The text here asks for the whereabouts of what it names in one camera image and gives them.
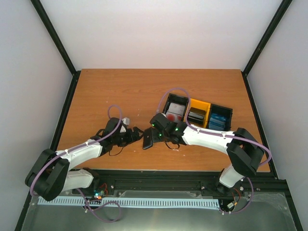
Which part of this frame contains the yellow bin with black cards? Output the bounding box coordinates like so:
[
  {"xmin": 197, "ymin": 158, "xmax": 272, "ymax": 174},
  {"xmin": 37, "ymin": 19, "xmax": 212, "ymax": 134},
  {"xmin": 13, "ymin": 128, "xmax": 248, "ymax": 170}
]
[{"xmin": 180, "ymin": 98, "xmax": 211, "ymax": 128}]

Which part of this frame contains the red white card stack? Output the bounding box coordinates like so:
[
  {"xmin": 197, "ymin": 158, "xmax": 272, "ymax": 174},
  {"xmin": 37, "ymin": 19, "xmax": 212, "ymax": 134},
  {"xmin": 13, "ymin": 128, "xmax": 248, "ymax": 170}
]
[{"xmin": 166, "ymin": 103, "xmax": 185, "ymax": 123}]

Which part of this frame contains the blue card stack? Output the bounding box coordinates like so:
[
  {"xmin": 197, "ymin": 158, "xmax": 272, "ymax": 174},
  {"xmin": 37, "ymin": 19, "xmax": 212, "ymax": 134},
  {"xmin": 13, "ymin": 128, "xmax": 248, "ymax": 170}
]
[{"xmin": 208, "ymin": 113, "xmax": 228, "ymax": 131}]

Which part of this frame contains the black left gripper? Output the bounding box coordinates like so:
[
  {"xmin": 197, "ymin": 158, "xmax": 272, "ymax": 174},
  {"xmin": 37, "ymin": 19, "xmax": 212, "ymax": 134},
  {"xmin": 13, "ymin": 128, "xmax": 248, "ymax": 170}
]
[{"xmin": 112, "ymin": 127, "xmax": 145, "ymax": 147}]

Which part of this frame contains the black leather card holder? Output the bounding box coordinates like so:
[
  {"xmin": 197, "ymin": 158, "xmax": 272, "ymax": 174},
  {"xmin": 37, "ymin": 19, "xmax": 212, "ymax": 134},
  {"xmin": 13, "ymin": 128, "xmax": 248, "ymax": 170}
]
[{"xmin": 142, "ymin": 128, "xmax": 154, "ymax": 150}]

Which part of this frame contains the black bin with red cards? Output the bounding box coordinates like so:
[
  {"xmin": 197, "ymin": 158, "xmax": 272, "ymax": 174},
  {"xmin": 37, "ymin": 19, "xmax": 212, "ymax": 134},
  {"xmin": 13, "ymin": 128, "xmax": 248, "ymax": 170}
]
[{"xmin": 162, "ymin": 93, "xmax": 188, "ymax": 123}]

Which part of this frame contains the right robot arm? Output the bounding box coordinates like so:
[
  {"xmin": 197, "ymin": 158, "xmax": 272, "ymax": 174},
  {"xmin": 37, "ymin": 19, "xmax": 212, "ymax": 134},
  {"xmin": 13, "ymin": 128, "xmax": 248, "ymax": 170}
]
[{"xmin": 142, "ymin": 113, "xmax": 264, "ymax": 188}]

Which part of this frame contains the black card stack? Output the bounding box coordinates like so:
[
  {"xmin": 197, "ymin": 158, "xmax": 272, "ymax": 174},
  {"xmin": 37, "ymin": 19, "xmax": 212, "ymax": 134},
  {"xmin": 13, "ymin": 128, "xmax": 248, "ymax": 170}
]
[{"xmin": 187, "ymin": 107, "xmax": 206, "ymax": 126}]

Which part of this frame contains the light blue cable duct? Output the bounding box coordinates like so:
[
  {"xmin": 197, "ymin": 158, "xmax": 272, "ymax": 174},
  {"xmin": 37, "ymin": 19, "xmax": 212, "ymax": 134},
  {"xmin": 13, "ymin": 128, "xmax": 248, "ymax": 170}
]
[{"xmin": 37, "ymin": 196, "xmax": 219, "ymax": 210}]

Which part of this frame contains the black bin with blue cards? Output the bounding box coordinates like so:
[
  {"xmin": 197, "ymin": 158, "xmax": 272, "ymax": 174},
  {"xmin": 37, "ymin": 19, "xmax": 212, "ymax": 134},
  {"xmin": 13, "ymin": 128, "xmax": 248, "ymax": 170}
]
[{"xmin": 206, "ymin": 104, "xmax": 233, "ymax": 131}]

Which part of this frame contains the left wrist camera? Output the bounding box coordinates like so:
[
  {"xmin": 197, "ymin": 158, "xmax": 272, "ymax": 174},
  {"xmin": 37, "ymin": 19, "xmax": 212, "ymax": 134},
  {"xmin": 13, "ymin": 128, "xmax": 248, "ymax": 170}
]
[{"xmin": 120, "ymin": 117, "xmax": 130, "ymax": 133}]

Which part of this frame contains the black aluminium frame rail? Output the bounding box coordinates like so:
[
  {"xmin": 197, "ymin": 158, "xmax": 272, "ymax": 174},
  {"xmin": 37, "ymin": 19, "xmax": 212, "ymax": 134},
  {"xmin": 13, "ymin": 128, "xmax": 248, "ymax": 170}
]
[{"xmin": 30, "ymin": 0, "xmax": 77, "ymax": 73}]

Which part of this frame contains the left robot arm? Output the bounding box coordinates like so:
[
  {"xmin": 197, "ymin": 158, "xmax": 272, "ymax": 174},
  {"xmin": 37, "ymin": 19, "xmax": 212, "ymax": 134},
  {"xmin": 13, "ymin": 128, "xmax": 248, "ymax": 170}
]
[{"xmin": 25, "ymin": 117, "xmax": 142, "ymax": 201}]

